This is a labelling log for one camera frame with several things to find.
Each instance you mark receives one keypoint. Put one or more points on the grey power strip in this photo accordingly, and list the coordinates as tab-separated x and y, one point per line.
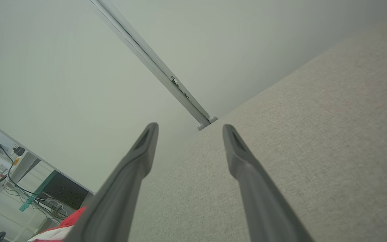
53	204

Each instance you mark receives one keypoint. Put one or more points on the black perforated panel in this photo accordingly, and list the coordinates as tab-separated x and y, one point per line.
64	191

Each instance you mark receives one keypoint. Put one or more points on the teal glass strip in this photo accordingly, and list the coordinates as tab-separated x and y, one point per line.
37	191

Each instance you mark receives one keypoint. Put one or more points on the black power adapter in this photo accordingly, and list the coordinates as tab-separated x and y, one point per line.
19	150

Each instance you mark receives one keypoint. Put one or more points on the red white Bulls jersey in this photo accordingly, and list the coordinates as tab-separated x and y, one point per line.
69	220

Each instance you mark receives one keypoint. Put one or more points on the grey partition frame post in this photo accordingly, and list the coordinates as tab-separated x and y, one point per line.
201	127
212	119

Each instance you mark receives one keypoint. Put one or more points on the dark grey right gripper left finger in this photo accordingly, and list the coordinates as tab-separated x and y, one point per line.
113	201

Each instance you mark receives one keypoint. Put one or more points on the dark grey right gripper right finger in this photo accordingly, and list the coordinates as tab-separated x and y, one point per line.
264	201

